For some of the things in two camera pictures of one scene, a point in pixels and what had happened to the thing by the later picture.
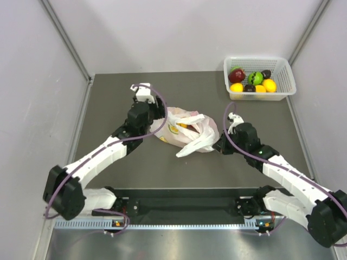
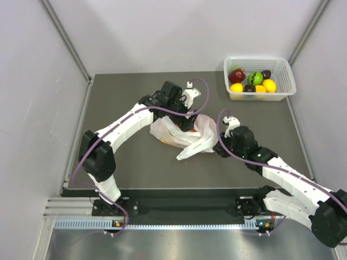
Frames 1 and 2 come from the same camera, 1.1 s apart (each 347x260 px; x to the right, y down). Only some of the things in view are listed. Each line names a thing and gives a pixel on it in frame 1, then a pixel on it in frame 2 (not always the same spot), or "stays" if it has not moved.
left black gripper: [160, 112] -> [184, 123]
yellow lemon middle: [260, 89] stays
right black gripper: [221, 145] stays
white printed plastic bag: [189, 131] stays
